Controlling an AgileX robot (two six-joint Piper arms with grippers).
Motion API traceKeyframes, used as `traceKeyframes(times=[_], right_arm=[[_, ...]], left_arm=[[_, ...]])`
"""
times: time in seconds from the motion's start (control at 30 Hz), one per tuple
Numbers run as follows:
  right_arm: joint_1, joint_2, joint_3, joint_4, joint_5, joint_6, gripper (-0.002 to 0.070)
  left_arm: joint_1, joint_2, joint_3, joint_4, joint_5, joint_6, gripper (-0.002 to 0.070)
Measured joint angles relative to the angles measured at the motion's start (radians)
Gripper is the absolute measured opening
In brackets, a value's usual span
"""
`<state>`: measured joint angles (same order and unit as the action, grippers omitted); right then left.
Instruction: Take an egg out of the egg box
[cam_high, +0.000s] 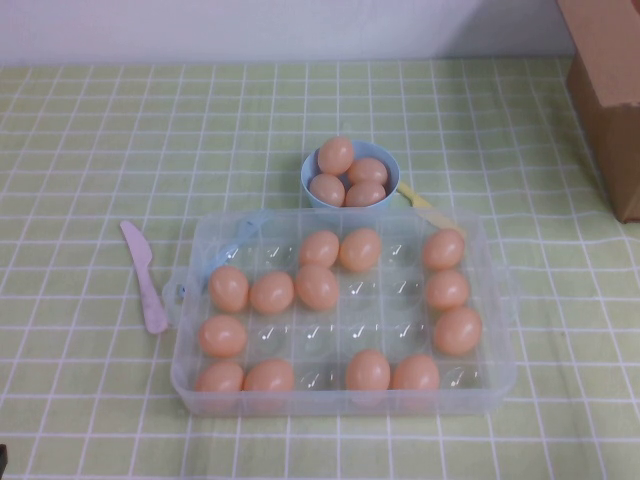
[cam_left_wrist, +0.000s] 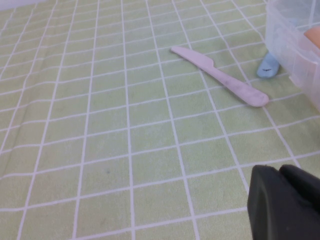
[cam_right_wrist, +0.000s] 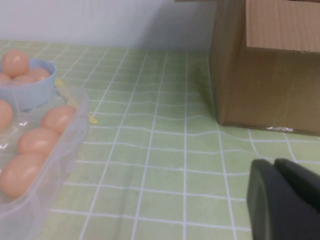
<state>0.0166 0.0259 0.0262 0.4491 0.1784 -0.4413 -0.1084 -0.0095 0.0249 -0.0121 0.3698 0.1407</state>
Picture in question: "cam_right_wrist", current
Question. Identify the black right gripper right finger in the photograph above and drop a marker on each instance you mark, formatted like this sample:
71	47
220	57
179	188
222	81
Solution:
302	182

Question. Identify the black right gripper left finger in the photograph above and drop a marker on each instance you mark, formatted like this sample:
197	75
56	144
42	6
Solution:
275	205

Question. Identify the beige egg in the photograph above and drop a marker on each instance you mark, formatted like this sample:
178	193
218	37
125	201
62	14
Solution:
37	141
23	79
38	73
4	113
58	118
20	173
3	77
15	62

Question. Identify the brown cardboard box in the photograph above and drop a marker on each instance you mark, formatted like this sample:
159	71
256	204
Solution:
262	87

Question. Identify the clear plastic egg box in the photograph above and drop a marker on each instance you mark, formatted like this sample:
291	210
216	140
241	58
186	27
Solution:
62	155

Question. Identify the green checked tablecloth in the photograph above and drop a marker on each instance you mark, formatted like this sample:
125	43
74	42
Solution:
162	150

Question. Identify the light blue bowl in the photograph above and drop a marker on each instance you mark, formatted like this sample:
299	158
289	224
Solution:
37	92

